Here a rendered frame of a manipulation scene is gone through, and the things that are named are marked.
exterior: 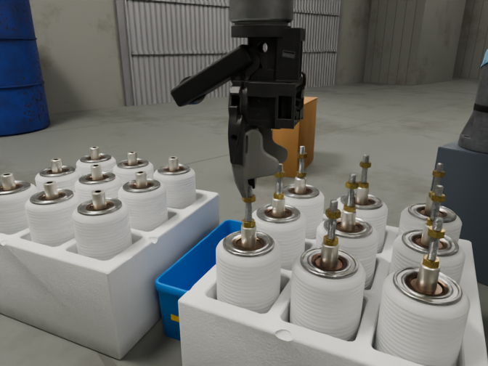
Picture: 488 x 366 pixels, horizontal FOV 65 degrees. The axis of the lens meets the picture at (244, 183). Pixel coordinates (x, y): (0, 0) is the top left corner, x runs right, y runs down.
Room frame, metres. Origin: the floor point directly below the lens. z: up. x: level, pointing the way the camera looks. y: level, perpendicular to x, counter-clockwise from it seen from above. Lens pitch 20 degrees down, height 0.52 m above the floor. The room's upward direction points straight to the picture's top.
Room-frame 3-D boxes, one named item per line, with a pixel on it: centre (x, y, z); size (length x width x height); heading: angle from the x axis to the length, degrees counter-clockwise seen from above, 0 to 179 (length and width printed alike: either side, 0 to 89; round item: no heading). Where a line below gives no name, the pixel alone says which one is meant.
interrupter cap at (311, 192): (0.71, -0.11, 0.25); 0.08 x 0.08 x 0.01
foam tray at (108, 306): (0.79, 0.32, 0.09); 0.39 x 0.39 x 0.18; 66
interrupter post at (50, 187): (0.68, 0.37, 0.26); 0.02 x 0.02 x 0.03
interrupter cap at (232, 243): (0.50, -0.01, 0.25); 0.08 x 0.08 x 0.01
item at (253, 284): (0.50, -0.01, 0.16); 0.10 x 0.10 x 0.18
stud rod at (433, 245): (0.39, -0.22, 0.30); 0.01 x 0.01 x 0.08
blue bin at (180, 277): (0.71, 0.06, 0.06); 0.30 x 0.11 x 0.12; 155
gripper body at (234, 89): (0.49, -0.03, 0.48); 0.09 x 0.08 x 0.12; 73
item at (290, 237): (0.60, -0.06, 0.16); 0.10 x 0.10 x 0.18
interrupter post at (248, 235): (0.50, -0.01, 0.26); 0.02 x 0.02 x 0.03
